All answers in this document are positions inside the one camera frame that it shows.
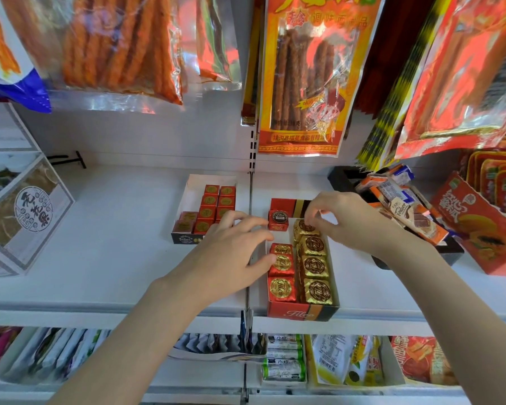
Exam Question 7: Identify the person's left forearm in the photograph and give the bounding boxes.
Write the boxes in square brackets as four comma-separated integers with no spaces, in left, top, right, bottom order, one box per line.
[48,282,220,405]

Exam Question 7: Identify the dark brown snack bag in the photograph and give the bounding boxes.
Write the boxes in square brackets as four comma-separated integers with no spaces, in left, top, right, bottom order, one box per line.
[241,0,264,126]

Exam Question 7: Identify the red orange snack packets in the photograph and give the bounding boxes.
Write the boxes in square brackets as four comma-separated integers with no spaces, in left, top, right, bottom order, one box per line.
[390,335,458,386]

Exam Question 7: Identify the person's right forearm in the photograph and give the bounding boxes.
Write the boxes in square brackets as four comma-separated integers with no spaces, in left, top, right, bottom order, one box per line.
[387,240,506,405]

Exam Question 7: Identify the red cardboard display box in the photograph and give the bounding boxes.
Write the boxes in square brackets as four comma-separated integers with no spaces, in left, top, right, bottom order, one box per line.
[431,172,506,277]

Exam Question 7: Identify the white metal shelf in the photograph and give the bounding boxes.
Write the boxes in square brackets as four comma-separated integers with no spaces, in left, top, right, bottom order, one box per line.
[0,96,506,405]

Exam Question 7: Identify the yellow red bag brown sticks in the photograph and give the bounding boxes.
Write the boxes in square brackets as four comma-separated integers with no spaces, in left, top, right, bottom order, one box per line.
[257,0,387,158]

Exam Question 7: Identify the printed jar display box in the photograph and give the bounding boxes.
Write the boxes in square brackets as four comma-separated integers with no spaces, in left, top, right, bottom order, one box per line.
[0,103,75,278]

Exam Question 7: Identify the clear green print snack bag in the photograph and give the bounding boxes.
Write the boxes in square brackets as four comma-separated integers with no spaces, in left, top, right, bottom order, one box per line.
[185,0,242,91]

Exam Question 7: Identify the red Filer candy box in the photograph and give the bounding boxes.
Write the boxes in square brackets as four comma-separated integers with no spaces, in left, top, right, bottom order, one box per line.
[266,197,340,322]

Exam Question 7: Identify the wafer bar packets group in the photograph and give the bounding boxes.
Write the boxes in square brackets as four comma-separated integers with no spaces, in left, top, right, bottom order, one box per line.
[356,164,450,246]

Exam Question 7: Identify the dark red snack bag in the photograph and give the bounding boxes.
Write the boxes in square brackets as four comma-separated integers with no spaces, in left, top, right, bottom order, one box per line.
[354,0,437,116]

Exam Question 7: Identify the white blue snack bag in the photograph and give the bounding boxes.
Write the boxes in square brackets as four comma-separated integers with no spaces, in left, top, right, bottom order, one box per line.
[0,0,52,114]

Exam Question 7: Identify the red orange snack bag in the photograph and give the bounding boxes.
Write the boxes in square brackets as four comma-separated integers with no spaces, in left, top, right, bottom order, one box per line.
[395,0,506,160]

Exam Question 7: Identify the black plastic tray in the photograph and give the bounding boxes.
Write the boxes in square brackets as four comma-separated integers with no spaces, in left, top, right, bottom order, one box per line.
[328,165,464,271]

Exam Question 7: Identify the yellow black striped bags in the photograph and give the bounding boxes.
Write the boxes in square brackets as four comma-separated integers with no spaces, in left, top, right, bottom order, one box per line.
[356,0,452,172]

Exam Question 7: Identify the row of red snack packets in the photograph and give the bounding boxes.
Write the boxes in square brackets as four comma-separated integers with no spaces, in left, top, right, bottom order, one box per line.
[462,134,506,220]

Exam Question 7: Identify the white box of red chocolates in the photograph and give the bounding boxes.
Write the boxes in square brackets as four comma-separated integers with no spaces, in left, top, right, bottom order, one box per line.
[171,174,238,245]

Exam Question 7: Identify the clear bag of orange sticks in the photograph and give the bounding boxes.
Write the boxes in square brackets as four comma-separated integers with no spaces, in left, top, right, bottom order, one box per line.
[0,0,186,114]

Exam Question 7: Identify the stack of green white packets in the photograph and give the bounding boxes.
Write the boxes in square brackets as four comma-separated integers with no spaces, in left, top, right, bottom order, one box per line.
[261,334,308,386]

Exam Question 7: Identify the person's right hand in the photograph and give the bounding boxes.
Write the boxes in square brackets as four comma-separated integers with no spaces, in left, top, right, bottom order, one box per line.
[304,191,437,259]

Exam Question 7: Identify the heap of gold candies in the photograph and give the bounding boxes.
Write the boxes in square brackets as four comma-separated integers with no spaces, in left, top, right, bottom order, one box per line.
[268,209,335,307]

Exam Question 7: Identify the black metal hook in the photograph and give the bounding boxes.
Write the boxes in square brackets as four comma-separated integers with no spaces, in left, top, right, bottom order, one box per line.
[46,150,87,170]

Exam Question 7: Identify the person's left hand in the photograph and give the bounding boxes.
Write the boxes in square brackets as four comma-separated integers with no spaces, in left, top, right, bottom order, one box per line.
[153,210,277,312]

